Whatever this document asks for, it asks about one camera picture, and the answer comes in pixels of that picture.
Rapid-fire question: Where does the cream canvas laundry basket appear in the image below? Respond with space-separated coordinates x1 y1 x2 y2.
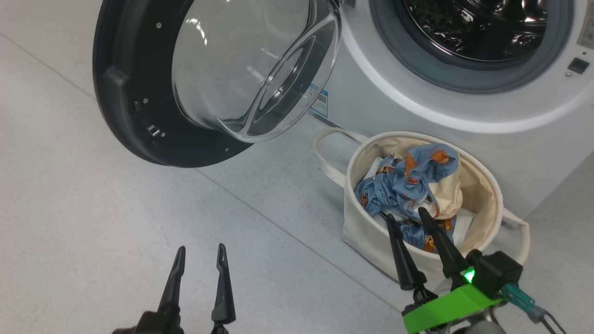
313 128 530 283

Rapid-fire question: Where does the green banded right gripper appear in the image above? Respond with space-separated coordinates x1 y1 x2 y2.
385 206 504 334

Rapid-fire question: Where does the white folded cloth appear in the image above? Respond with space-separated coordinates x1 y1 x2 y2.
367 157 475 246

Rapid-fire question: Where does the round glass washing machine door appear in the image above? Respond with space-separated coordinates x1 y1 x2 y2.
92 0 355 168

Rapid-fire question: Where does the blue patterned garment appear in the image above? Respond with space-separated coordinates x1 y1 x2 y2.
354 143 465 253

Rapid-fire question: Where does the teal cable connector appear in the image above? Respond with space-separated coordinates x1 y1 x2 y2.
501 283 567 334

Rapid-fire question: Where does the white front-load washing machine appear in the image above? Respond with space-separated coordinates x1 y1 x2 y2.
311 0 594 218

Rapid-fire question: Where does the blue floor sticker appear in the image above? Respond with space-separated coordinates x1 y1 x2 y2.
310 83 329 119

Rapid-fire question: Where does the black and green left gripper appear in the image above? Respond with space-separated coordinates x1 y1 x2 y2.
111 243 236 334

